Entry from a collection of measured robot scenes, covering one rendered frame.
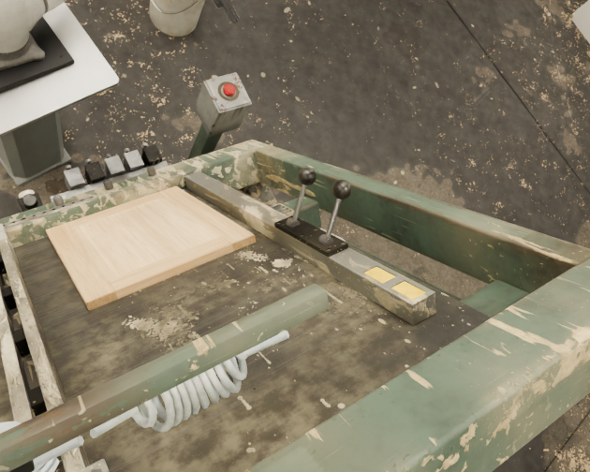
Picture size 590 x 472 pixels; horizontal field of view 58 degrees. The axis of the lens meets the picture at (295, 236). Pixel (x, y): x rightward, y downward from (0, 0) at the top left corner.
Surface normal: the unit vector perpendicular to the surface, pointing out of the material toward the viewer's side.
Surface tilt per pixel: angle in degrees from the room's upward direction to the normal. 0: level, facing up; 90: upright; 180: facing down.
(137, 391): 36
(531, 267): 90
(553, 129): 0
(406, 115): 0
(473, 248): 90
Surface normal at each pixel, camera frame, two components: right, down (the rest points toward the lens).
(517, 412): 0.54, 0.29
